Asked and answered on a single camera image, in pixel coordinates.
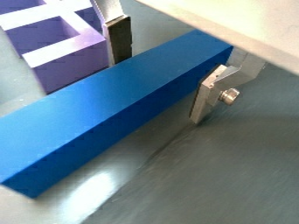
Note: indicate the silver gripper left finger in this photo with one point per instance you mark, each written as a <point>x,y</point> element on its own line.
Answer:
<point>116,29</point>

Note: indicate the long blue block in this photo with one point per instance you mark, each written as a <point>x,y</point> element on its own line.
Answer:
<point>51,137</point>

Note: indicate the purple puzzle block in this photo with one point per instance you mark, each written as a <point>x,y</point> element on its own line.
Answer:
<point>55,35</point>

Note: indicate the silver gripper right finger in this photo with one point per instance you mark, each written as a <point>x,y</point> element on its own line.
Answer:
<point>218,86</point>

